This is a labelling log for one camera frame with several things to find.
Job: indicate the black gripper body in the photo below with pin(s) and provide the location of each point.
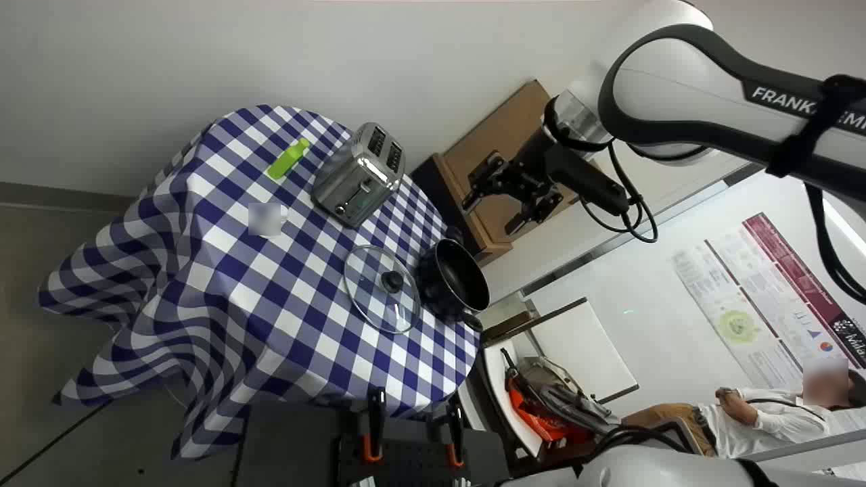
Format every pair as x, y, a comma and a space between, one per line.
582, 177

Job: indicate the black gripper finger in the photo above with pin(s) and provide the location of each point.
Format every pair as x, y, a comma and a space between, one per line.
540, 206
505, 177

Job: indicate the silver two-slot toaster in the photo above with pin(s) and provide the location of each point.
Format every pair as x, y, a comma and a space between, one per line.
356, 180

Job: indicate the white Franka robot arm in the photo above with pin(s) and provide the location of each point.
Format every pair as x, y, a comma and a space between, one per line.
694, 84

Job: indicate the brown cardboard box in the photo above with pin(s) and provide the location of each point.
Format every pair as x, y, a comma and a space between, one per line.
505, 152

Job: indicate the black pot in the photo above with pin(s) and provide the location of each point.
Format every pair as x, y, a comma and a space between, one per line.
455, 276

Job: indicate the white rectangular board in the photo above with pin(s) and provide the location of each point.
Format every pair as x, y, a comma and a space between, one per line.
582, 346

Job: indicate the glass pot lid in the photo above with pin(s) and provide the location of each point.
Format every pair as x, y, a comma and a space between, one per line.
380, 288

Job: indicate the grey backpack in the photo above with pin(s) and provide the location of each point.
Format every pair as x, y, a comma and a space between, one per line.
564, 387

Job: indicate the white text poster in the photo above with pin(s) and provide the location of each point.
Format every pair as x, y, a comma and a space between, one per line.
735, 315

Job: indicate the orange bag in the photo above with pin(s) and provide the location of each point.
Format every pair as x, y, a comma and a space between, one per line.
532, 414

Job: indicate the green rectangular marker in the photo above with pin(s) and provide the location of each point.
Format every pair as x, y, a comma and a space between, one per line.
288, 158

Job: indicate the small white shaker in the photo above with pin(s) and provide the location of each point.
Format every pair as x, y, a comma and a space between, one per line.
272, 219

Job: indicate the maroon banded poster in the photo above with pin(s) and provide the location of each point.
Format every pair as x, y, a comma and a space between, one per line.
801, 280

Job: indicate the black orange clamp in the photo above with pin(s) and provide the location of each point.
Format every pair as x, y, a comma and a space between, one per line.
372, 424
455, 437

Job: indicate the brown wooden chair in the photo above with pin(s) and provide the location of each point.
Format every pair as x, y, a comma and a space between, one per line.
672, 424

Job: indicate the blue white checkered tablecloth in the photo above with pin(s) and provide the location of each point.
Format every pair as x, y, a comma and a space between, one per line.
243, 299

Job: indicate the person in white shirt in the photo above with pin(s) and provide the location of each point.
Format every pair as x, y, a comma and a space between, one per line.
779, 414

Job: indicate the black table frame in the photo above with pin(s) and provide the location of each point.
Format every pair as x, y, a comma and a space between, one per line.
298, 447

